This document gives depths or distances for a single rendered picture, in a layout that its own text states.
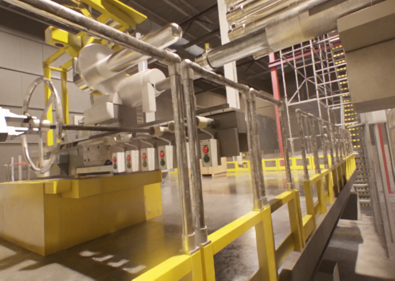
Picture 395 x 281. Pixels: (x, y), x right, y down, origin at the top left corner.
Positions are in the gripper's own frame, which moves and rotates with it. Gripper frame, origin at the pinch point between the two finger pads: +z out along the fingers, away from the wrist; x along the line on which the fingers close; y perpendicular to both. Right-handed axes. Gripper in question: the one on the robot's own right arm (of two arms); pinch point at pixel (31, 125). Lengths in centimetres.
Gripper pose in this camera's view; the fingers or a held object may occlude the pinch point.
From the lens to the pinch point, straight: 113.6
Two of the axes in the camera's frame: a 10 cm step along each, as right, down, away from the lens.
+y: -6.1, 6.7, 4.3
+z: 5.9, 0.1, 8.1
